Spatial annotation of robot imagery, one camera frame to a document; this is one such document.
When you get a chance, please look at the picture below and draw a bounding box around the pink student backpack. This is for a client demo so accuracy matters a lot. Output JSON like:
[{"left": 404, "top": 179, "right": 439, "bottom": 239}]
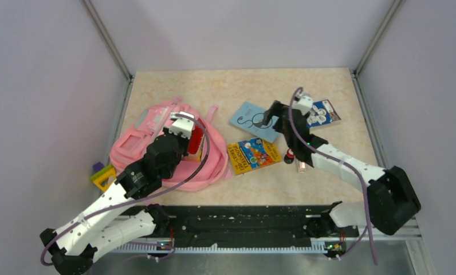
[{"left": 109, "top": 97, "right": 231, "bottom": 191}]

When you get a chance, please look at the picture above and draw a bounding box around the green red-spined book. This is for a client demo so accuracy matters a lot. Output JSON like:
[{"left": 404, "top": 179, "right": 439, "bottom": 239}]
[{"left": 187, "top": 125, "right": 205, "bottom": 159}]

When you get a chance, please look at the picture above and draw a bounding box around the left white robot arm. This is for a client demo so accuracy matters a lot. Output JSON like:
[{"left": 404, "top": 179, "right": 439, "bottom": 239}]
[{"left": 40, "top": 126, "right": 191, "bottom": 274}]

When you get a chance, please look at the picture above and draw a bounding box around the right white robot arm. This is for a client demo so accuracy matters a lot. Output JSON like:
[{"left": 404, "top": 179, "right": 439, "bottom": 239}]
[{"left": 262, "top": 101, "right": 422, "bottom": 236}]

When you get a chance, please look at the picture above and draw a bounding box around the light blue book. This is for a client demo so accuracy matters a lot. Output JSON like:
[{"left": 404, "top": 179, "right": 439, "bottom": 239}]
[{"left": 229, "top": 101, "right": 279, "bottom": 143}]

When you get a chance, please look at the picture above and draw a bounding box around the blue cartoon book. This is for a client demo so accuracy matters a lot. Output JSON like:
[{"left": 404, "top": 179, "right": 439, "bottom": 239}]
[{"left": 307, "top": 99, "right": 341, "bottom": 129}]

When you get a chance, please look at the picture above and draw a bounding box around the yellow storey treehouse book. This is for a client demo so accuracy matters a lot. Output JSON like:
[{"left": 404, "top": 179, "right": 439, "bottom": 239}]
[{"left": 227, "top": 137, "right": 282, "bottom": 175}]

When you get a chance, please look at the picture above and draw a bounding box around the yellow triangle ruler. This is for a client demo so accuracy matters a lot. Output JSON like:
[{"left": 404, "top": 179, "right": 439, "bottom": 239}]
[{"left": 89, "top": 164, "right": 117, "bottom": 192}]

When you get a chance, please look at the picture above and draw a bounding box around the purple block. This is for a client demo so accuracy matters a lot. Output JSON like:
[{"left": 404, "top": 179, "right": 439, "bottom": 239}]
[{"left": 92, "top": 162, "right": 105, "bottom": 174}]

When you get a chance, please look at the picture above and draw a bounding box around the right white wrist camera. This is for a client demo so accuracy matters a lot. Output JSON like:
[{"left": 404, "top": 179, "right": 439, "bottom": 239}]
[{"left": 293, "top": 92, "right": 313, "bottom": 116}]

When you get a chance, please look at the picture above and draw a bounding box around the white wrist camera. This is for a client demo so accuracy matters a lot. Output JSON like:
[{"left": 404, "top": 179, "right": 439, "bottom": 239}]
[
  {"left": 168, "top": 111, "right": 195, "bottom": 140},
  {"left": 293, "top": 92, "right": 313, "bottom": 116}
]

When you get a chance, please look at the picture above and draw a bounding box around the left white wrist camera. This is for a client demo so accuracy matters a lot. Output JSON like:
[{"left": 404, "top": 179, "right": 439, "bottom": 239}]
[{"left": 168, "top": 111, "right": 195, "bottom": 140}]

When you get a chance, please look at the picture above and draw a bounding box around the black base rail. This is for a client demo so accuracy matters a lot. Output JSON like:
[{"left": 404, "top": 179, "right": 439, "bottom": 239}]
[{"left": 121, "top": 205, "right": 359, "bottom": 249}]

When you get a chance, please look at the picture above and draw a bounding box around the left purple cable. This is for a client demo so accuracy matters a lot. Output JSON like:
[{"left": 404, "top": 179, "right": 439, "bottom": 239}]
[{"left": 40, "top": 113, "right": 211, "bottom": 266}]

